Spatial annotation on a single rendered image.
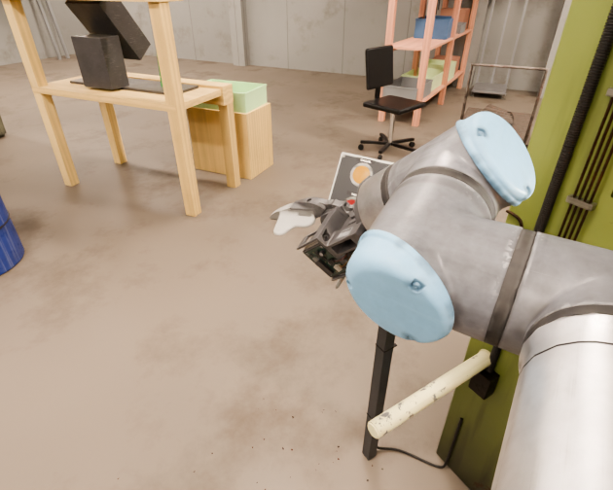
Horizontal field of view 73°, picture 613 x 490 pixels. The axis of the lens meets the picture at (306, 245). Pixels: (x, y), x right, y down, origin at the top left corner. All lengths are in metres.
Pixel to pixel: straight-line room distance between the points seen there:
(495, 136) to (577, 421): 0.25
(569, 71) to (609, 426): 0.88
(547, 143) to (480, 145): 0.69
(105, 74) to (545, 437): 3.50
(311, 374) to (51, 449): 1.10
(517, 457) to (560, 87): 0.90
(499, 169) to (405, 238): 0.11
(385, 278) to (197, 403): 1.74
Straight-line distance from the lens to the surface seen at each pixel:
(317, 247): 0.53
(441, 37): 6.28
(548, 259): 0.31
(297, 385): 1.99
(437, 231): 0.31
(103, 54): 3.53
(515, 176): 0.40
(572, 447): 0.21
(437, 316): 0.30
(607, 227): 1.05
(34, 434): 2.16
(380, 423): 1.12
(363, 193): 0.47
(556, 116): 1.05
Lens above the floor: 1.56
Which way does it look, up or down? 33 degrees down
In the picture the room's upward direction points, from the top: straight up
